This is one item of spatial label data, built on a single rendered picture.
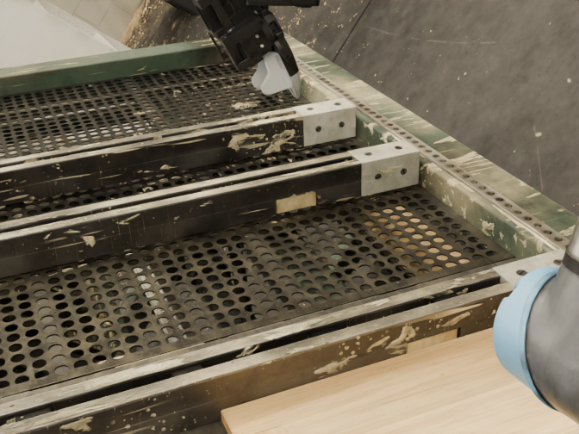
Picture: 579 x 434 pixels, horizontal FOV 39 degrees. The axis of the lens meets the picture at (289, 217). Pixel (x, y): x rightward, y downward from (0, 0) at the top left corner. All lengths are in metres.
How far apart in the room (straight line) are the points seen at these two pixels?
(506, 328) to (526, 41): 2.48
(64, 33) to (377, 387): 3.86
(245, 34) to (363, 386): 0.49
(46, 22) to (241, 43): 3.59
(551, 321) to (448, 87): 2.63
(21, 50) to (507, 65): 2.73
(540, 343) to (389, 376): 0.61
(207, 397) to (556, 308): 0.61
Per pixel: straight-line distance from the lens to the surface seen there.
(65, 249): 1.39
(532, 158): 2.67
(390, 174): 1.55
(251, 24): 1.13
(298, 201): 1.48
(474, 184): 1.48
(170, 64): 2.30
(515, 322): 0.49
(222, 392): 1.02
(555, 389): 0.48
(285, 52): 1.14
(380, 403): 1.04
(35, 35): 4.69
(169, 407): 1.01
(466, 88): 3.02
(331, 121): 1.76
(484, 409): 1.05
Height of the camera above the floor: 1.92
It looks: 34 degrees down
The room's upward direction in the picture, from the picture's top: 64 degrees counter-clockwise
